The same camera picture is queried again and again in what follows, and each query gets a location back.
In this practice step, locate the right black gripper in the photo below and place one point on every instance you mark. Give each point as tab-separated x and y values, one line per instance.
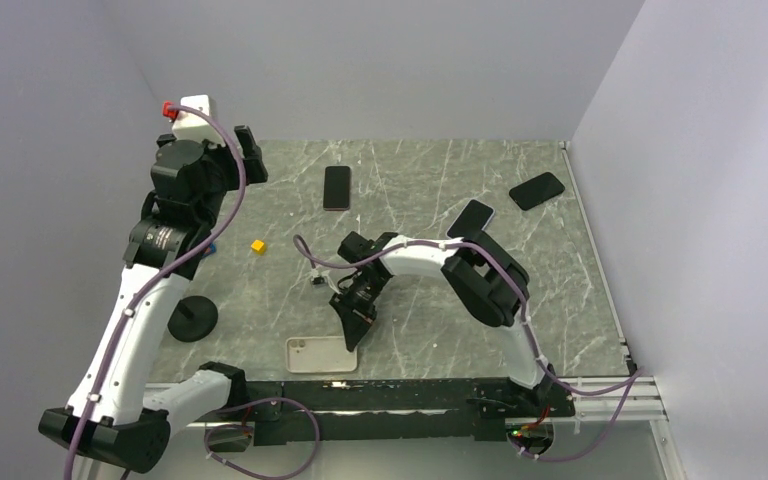
356	318

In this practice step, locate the white phone case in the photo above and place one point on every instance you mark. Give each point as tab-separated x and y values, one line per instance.
319	355

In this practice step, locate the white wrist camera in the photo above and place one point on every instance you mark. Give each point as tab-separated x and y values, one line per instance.
322	278
188	126

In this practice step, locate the black base frame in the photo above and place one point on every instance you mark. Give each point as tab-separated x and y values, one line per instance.
278	420

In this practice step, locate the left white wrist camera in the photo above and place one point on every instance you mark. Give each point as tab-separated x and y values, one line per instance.
188	126

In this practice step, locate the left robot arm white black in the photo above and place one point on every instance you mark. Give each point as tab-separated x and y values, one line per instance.
109	417

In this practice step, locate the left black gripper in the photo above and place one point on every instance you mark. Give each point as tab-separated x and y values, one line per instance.
254	169

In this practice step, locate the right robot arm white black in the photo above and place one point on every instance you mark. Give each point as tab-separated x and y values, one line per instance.
492	287

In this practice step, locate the phone in lilac case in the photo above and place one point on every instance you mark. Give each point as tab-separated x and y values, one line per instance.
475	216

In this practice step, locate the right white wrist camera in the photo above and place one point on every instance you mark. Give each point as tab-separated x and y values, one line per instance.
322	278

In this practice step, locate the black phone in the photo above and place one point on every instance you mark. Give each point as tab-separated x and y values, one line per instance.
536	191
337	188

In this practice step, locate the small yellow cube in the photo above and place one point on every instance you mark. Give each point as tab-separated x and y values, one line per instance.
259	247

